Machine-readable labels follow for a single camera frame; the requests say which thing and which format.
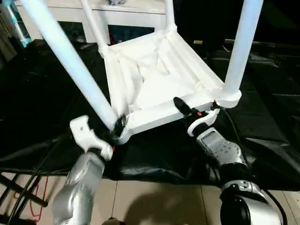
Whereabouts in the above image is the white plastic table top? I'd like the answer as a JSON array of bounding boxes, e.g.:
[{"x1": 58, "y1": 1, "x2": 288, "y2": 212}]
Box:
[{"x1": 97, "y1": 25, "x2": 242, "y2": 145}]

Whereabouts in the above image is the black plastic mat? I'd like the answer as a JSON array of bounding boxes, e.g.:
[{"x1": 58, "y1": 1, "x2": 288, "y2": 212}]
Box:
[{"x1": 0, "y1": 38, "x2": 300, "y2": 191}]

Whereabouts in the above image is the black draped furniture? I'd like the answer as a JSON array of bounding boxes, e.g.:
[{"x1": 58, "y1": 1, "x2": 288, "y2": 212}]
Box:
[{"x1": 167, "y1": 0, "x2": 300, "y2": 45}]

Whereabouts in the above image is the white sideboard cabinet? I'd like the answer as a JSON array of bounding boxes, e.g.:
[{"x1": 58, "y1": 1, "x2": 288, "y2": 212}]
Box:
[{"x1": 15, "y1": 0, "x2": 169, "y2": 45}]

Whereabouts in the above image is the blue white plastic package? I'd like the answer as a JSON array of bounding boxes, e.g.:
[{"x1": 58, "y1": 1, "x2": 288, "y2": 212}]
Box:
[{"x1": 6, "y1": 4, "x2": 33, "y2": 48}]

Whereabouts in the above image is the grey curtain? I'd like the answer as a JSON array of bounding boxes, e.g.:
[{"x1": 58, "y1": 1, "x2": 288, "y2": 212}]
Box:
[{"x1": 0, "y1": 9, "x2": 19, "y2": 64}]

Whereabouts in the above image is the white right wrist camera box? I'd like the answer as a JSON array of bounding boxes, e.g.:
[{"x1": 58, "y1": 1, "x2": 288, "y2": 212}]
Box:
[{"x1": 187, "y1": 109, "x2": 221, "y2": 137}]

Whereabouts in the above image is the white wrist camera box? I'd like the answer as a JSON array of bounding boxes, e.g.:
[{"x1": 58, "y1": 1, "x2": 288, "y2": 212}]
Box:
[
  {"x1": 69, "y1": 114, "x2": 114, "y2": 162},
  {"x1": 187, "y1": 109, "x2": 221, "y2": 137}
]

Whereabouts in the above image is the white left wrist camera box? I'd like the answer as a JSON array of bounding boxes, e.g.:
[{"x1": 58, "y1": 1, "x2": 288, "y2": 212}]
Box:
[{"x1": 69, "y1": 114, "x2": 114, "y2": 162}]

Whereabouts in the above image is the black right camera cable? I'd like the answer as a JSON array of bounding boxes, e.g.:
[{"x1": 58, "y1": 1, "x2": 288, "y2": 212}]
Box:
[{"x1": 217, "y1": 107, "x2": 288, "y2": 225}]

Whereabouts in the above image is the red cable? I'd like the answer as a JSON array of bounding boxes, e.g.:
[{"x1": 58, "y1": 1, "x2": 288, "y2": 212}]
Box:
[{"x1": 14, "y1": 175, "x2": 49, "y2": 218}]

